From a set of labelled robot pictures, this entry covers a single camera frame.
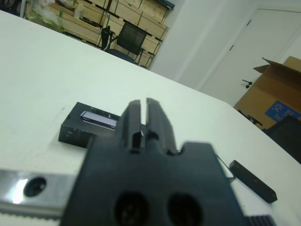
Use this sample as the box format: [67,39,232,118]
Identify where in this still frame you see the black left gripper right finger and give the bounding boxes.
[145,97,176,155]

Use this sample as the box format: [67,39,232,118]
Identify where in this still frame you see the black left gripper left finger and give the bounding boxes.
[115,99,145,154]

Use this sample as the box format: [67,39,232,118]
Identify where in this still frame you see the black box lid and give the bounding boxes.
[58,101,123,149]

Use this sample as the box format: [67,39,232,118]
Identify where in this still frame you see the black bar-shaped camera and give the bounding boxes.
[228,159,278,205]

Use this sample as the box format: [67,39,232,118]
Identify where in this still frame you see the brown cardboard box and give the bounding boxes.
[234,56,301,129]

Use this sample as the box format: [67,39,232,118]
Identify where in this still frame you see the black office chair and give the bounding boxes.
[100,22,155,65]

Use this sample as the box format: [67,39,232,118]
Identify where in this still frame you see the black metal stand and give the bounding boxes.
[238,108,263,129]

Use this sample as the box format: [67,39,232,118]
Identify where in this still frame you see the wooden crate stack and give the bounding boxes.
[23,0,170,69]

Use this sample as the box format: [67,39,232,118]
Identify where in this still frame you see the blue metal beam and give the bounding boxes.
[154,0,176,10]

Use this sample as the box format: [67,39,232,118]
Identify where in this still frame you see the black flat panel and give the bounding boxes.
[267,114,301,167]

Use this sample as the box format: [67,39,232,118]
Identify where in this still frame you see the white door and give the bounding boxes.
[202,8,301,109]

